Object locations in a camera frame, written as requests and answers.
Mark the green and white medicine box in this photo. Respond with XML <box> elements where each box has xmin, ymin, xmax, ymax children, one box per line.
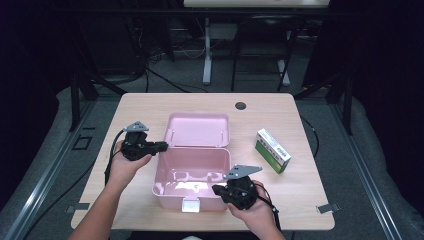
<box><xmin>254</xmin><ymin>128</ymin><xmax>292</xmax><ymax>175</ymax></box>

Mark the black cable beside table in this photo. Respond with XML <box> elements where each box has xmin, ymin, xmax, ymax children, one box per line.
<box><xmin>299</xmin><ymin>114</ymin><xmax>320</xmax><ymax>159</ymax></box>

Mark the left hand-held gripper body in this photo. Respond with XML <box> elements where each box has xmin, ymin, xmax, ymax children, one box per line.
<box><xmin>120</xmin><ymin>121</ymin><xmax>158</xmax><ymax>162</ymax></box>

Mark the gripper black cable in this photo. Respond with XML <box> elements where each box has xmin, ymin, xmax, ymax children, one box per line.
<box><xmin>253</xmin><ymin>181</ymin><xmax>283</xmax><ymax>233</ymax></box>
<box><xmin>104</xmin><ymin>129</ymin><xmax>127</xmax><ymax>186</ymax></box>

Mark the person's left hand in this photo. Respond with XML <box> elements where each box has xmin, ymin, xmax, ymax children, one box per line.
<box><xmin>106</xmin><ymin>149</ymin><xmax>153</xmax><ymax>191</ymax></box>

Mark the pink storage box white handle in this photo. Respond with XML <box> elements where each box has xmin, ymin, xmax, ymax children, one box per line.
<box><xmin>152</xmin><ymin>112</ymin><xmax>233</xmax><ymax>213</ymax></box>

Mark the black chair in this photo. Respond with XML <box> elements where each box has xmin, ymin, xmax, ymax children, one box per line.
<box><xmin>230</xmin><ymin>14</ymin><xmax>301</xmax><ymax>93</ymax></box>

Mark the white desk leg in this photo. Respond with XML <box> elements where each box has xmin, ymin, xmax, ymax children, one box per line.
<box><xmin>202</xmin><ymin>17</ymin><xmax>213</xmax><ymax>86</ymax></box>

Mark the long black floor cable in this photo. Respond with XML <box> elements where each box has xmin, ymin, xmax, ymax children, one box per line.
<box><xmin>19</xmin><ymin>163</ymin><xmax>96</xmax><ymax>240</ymax></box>

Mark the person's right hand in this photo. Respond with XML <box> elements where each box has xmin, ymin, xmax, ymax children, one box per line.
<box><xmin>227</xmin><ymin>180</ymin><xmax>279</xmax><ymax>233</ymax></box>

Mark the black metal frame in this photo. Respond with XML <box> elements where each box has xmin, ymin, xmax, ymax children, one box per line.
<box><xmin>294</xmin><ymin>64</ymin><xmax>354</xmax><ymax>136</ymax></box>
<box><xmin>66</xmin><ymin>19</ymin><xmax>128</xmax><ymax>133</ymax></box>

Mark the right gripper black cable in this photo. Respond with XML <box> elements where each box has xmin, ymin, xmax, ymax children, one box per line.
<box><xmin>253</xmin><ymin>181</ymin><xmax>283</xmax><ymax>233</ymax></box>

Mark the grey tape strip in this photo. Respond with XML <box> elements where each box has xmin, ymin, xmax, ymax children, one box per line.
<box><xmin>315</xmin><ymin>203</ymin><xmax>342</xmax><ymax>215</ymax></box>
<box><xmin>65</xmin><ymin>203</ymin><xmax>91</xmax><ymax>214</ymax></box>

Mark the black floor outlet plate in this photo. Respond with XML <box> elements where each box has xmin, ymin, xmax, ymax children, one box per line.
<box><xmin>72</xmin><ymin>134</ymin><xmax>93</xmax><ymax>151</ymax></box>

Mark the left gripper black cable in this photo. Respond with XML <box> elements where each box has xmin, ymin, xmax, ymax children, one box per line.
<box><xmin>104</xmin><ymin>129</ymin><xmax>127</xmax><ymax>186</ymax></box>

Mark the white desk top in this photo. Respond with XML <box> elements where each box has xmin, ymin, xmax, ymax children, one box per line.
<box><xmin>183</xmin><ymin>0</ymin><xmax>331</xmax><ymax>9</ymax></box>

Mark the grey metal floor rail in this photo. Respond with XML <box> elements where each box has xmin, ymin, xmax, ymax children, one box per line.
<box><xmin>0</xmin><ymin>99</ymin><xmax>98</xmax><ymax>240</ymax></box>
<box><xmin>329</xmin><ymin>103</ymin><xmax>405</xmax><ymax>240</ymax></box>

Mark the person's dark clothing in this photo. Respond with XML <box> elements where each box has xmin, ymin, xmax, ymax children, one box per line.
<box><xmin>128</xmin><ymin>230</ymin><xmax>261</xmax><ymax>240</ymax></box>

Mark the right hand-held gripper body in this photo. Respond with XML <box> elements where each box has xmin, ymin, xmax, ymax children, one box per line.
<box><xmin>223</xmin><ymin>164</ymin><xmax>263</xmax><ymax>211</ymax></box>

